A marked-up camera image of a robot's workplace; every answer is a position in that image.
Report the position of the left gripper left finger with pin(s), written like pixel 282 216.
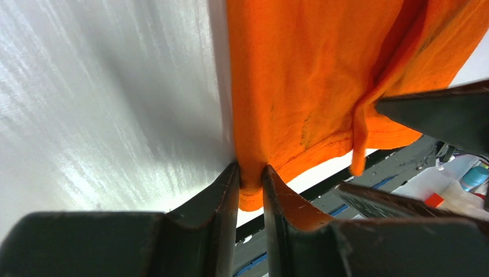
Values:
pixel 195 239

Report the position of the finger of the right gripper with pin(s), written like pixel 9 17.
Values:
pixel 457 116
pixel 374 203

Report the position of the orange t shirt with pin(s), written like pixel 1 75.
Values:
pixel 306 76

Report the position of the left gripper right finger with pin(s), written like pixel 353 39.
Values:
pixel 304 241

